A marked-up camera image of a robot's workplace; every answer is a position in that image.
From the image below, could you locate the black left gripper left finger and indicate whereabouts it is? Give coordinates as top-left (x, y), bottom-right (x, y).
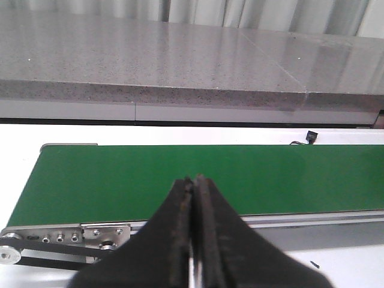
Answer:
top-left (68, 178), bottom-right (193, 287)

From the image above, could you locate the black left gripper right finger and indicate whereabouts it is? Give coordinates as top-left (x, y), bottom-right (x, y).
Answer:
top-left (193, 175), bottom-right (332, 287)

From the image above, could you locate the black drive belt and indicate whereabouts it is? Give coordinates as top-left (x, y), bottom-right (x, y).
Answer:
top-left (1, 237), bottom-right (113, 271)

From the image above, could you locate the small black screw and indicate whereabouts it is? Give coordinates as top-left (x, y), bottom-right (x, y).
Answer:
top-left (310, 261), bottom-right (320, 269)

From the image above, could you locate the green conveyor belt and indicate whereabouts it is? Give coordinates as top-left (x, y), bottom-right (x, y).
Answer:
top-left (5, 143), bottom-right (384, 229)

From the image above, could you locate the small black sensor box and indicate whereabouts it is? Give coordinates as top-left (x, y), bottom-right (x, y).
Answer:
top-left (290, 131), bottom-right (318, 145)

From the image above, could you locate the silver drive pulley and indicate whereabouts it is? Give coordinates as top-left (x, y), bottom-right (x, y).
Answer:
top-left (0, 245), bottom-right (22, 265)

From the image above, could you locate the grey stone counter right slab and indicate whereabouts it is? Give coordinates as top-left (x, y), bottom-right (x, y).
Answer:
top-left (242, 29), bottom-right (383, 114)

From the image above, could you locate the grey stone counter slab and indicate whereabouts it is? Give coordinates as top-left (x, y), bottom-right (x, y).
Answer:
top-left (1, 10), bottom-right (307, 110)
top-left (242, 29), bottom-right (383, 114)

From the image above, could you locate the grey stone counter left slab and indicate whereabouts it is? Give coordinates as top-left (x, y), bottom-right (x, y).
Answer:
top-left (1, 10), bottom-right (307, 110)

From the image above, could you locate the grey pleated curtain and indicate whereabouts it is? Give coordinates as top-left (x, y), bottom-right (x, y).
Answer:
top-left (1, 1), bottom-right (373, 37)

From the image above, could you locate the steel conveyor end bracket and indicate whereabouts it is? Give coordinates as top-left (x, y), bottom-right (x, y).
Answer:
top-left (1, 222), bottom-right (131, 250)

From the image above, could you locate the aluminium conveyor frame rail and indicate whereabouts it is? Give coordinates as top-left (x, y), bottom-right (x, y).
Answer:
top-left (79, 209), bottom-right (384, 238)

